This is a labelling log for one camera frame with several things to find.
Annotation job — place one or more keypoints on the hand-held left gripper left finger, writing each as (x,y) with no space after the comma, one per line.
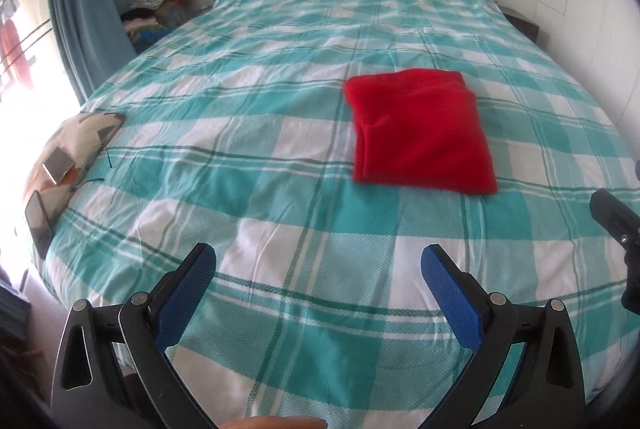
(182,299)

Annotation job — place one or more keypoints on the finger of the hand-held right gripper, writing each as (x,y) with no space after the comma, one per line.
(612,214)

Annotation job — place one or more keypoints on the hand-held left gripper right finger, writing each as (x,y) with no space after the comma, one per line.
(455,304)

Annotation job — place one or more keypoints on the red knit sweater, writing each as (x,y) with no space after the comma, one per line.
(420,134)

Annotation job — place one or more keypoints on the pile of colourful clothes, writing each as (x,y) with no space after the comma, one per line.
(150,26)

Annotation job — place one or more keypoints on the person's left hand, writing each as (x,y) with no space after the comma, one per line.
(272,425)

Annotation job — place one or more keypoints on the black phone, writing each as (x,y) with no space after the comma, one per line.
(39,224)

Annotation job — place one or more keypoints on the silver phone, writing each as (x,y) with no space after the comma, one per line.
(59,166)

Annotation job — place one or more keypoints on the beige patterned pillow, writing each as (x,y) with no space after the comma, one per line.
(85,134)

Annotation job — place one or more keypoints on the white wardrobe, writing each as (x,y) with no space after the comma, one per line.
(590,9)

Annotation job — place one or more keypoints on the dark wooden nightstand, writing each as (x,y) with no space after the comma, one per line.
(522,23)

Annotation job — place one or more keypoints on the teal plaid bedspread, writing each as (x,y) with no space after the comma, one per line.
(300,59)

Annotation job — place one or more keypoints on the red hanging garment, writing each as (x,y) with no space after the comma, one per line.
(17,59)

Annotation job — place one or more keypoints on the blue curtain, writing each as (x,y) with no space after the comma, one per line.
(90,9)

